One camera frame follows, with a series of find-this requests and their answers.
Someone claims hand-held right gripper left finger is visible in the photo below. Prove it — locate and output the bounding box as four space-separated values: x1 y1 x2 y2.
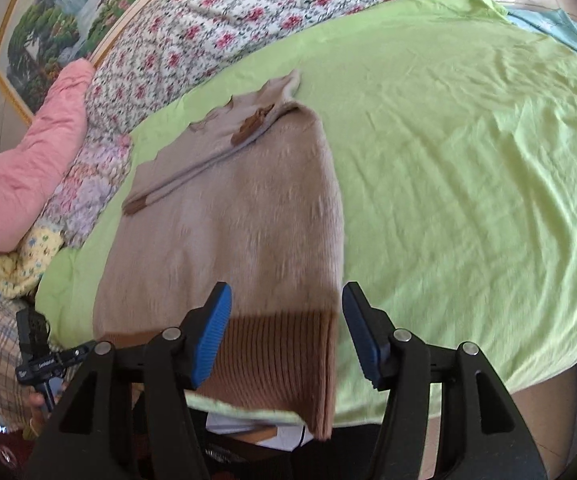
31 281 232 480

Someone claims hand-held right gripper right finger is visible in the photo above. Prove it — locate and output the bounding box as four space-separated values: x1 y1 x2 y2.
342 281 549 480

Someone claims beige knit sweater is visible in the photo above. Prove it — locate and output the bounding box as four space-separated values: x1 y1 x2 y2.
92 69 345 441

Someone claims person's left hand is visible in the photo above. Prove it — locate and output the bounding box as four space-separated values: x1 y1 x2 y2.
26 377 66 442

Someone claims purple floral pillow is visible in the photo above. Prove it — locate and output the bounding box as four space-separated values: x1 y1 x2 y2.
38 132 134 251

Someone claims green bed sheet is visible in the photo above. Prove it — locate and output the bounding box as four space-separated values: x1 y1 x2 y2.
35 0 577 428

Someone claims pink quilt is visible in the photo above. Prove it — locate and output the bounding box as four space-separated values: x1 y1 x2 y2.
0 58 95 253

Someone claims red floral quilt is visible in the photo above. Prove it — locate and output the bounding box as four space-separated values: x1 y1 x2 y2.
84 0 469 136

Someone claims gold framed landscape painting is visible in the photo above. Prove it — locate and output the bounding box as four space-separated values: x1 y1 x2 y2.
0 0 204 126

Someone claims light blue cloth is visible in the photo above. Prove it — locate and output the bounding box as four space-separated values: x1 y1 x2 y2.
505 6 577 73

